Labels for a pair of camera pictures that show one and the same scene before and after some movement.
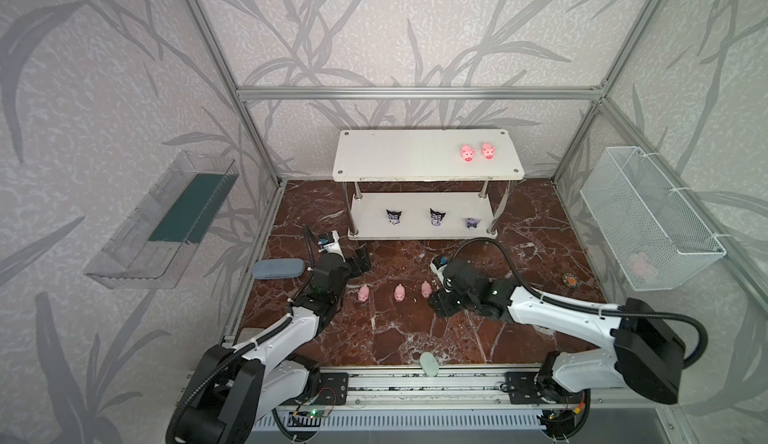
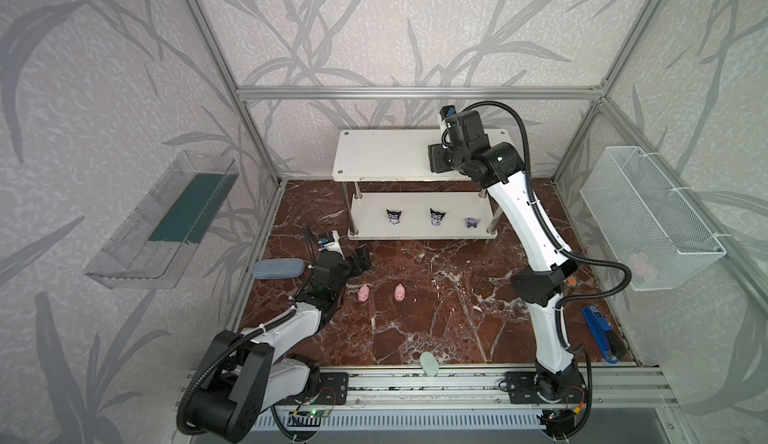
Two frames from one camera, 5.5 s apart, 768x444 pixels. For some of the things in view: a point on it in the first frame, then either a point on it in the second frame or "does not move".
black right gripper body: (447, 291) to (438, 157)
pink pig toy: (363, 293) does not move
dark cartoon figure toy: (436, 217) does not move
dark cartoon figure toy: (393, 217) does not move
